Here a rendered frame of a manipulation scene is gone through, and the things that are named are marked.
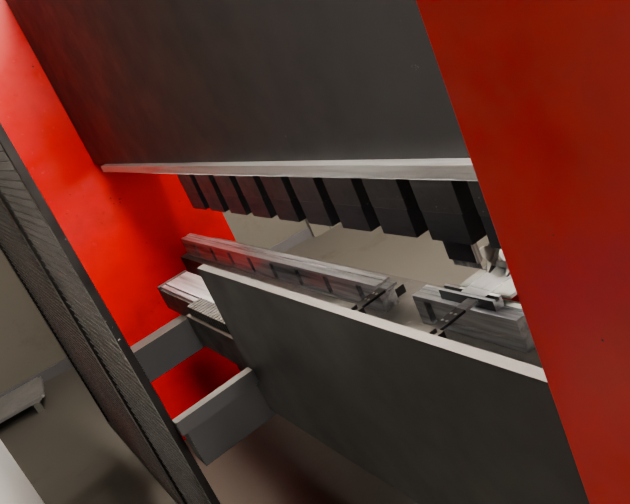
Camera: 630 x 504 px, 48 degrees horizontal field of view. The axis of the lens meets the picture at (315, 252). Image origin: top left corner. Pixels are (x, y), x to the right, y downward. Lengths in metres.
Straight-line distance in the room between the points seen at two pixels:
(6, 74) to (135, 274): 1.08
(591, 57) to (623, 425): 0.33
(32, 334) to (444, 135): 4.74
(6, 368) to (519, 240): 5.33
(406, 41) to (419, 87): 0.08
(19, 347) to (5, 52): 2.78
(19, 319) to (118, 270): 2.16
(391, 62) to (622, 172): 0.80
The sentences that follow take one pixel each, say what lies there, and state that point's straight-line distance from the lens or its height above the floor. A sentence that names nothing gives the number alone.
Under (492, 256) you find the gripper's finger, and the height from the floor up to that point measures 1.04.
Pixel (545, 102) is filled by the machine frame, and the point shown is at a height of 1.70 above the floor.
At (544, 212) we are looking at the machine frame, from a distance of 0.59.
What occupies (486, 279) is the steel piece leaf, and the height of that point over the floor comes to 1.00.
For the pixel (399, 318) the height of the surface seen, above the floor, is 0.88.
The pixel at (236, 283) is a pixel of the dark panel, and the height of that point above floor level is 1.33.
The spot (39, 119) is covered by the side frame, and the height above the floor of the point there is 1.77.
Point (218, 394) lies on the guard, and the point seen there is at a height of 1.04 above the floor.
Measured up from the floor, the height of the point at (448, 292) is 1.00.
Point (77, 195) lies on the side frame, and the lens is 3.53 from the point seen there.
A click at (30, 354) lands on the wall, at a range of 5.75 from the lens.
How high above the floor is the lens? 1.84
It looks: 19 degrees down
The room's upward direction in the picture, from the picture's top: 24 degrees counter-clockwise
